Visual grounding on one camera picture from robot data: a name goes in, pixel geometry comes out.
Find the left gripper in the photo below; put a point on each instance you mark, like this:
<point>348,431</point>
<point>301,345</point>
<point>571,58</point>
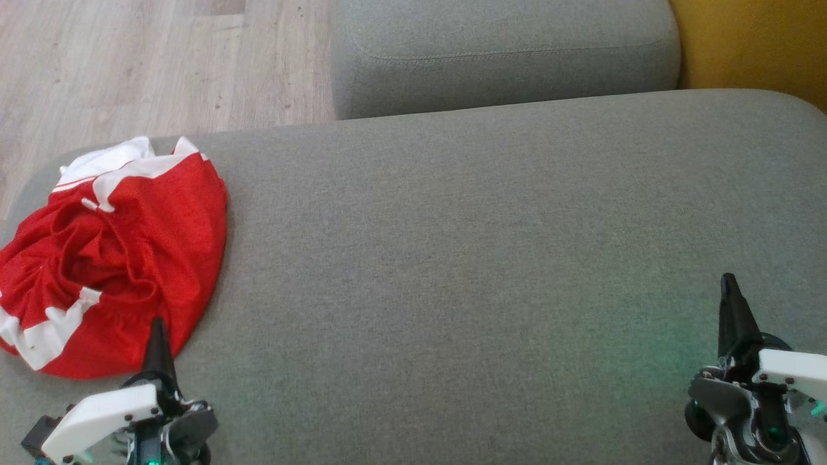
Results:
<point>106,420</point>

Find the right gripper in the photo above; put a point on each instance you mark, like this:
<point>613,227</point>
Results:
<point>782,387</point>

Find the red shorts with white trim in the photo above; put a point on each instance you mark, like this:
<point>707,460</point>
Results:
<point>155,245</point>

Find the yellow upholstered panel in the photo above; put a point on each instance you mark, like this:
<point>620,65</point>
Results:
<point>756,45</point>

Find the large grey sofa seat cushion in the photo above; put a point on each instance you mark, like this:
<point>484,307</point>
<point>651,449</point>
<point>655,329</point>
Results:
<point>465,258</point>

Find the small grey sofa cushion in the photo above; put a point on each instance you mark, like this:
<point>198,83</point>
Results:
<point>504,58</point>

